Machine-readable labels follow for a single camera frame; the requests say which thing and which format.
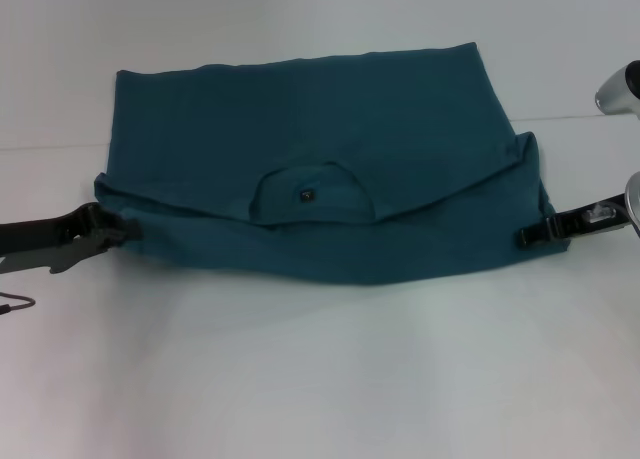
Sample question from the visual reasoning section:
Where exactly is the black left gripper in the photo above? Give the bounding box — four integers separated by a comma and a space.
0, 202, 145, 276

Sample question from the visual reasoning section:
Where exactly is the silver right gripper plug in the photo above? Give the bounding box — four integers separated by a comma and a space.
587, 202, 620, 224

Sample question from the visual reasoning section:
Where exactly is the purple left gripper cable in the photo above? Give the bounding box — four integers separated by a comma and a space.
0, 291, 38, 315

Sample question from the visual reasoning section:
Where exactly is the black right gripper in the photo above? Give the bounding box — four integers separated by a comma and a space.
516, 191, 632, 251

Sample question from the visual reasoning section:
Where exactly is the teal FREE print t-shirt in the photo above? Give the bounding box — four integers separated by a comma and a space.
94, 41, 572, 288

